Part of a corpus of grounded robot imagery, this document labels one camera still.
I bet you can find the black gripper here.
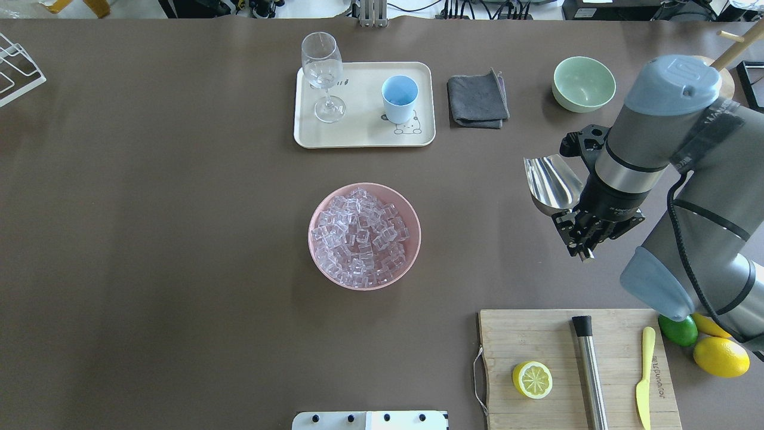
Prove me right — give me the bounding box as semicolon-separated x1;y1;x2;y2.
552;124;646;262

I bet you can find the steel ice scoop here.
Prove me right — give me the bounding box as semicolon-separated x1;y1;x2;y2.
523;153;595;262

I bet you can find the pink bowl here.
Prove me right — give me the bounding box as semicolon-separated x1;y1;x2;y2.
308;183;422;291

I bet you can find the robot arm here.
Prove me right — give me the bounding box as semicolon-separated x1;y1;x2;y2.
552;55;763;358

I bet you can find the ice cubes pile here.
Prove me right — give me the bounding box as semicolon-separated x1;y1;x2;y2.
313;188;410;286

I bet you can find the light blue cup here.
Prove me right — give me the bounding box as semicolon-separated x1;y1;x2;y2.
380;75;418;124

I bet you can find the white cup rack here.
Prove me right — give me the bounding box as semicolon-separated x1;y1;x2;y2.
1;33;47;107

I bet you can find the bamboo cutting board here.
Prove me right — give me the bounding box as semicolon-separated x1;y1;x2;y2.
478;309;658;429

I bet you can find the green bowl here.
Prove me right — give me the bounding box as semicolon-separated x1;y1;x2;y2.
552;56;617;113

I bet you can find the green lime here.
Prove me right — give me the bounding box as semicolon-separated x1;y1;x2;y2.
657;315;698;348

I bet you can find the yellow lemon half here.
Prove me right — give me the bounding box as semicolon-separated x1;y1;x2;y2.
512;360;553;400

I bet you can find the grey folded cloth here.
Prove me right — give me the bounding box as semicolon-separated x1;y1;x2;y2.
447;69;510;130

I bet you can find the steel muddler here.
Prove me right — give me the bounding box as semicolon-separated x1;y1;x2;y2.
571;315;609;429

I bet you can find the yellow plastic knife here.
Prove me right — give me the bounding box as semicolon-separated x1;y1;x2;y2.
634;326;657;429

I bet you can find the wooden stand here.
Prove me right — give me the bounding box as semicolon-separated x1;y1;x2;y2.
693;19;763;100

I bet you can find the black tray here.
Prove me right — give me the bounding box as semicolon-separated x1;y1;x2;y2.
736;60;763;113

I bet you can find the cream serving tray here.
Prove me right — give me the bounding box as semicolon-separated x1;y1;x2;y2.
294;61;436;149

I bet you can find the clear wine glass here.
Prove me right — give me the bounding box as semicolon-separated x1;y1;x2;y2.
301;32;346;124

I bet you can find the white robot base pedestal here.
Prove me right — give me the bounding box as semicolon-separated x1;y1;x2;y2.
291;410;449;429

